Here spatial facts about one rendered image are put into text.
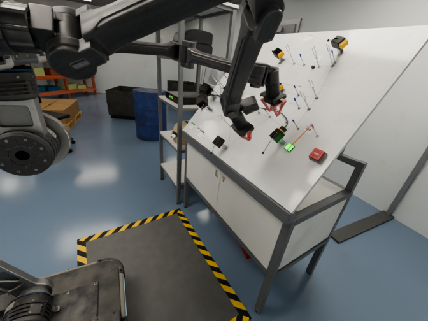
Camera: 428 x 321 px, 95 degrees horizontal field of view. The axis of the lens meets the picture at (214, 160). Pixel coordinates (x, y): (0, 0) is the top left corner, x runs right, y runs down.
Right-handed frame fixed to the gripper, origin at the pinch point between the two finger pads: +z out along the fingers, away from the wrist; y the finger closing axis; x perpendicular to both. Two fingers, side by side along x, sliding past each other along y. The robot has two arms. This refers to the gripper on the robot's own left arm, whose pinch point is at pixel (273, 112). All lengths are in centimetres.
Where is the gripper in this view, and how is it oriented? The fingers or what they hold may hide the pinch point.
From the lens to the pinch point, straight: 96.9
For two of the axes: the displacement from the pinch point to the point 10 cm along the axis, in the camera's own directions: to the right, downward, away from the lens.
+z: 2.6, 6.9, 6.8
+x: -8.7, 4.6, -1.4
